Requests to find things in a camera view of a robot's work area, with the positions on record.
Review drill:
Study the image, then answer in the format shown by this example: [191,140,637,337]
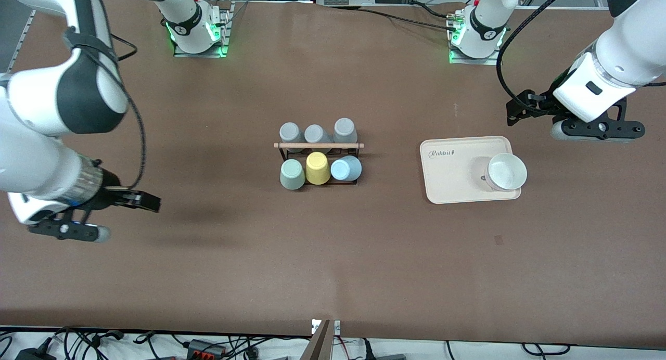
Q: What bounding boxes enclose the yellow cup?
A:
[305,151,331,186]

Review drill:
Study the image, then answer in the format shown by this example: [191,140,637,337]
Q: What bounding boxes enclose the black and red device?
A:
[186,339,228,360]

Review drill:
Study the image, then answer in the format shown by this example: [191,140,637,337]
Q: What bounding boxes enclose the black cable on table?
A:
[333,4,459,31]

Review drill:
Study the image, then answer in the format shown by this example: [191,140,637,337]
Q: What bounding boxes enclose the cream plastic tray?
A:
[420,136,522,204]

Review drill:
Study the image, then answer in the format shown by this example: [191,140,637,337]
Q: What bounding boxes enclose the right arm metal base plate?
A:
[173,1,233,58]

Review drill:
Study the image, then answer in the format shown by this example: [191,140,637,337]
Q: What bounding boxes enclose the pale green cup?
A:
[280,159,306,190]

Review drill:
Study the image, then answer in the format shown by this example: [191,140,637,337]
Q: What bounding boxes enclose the black wire cup rack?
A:
[274,140,365,186]

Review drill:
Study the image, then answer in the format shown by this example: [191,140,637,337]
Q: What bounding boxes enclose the light blue cup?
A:
[330,156,363,182]

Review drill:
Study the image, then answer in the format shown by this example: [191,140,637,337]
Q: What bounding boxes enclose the black power adapter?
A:
[15,347,58,360]

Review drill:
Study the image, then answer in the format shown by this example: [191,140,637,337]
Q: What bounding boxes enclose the white bowl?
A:
[485,152,528,192]

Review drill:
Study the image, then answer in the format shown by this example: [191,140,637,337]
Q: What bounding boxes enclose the brown table cover sheet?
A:
[0,0,666,349]

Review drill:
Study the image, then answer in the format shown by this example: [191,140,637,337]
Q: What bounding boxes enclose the wooden plank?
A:
[301,319,334,360]

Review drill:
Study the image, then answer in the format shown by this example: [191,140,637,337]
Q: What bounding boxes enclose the grey cup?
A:
[334,118,359,152]
[279,122,305,153]
[304,124,334,153]

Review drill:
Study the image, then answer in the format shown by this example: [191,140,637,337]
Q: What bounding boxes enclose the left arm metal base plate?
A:
[449,35,504,66]

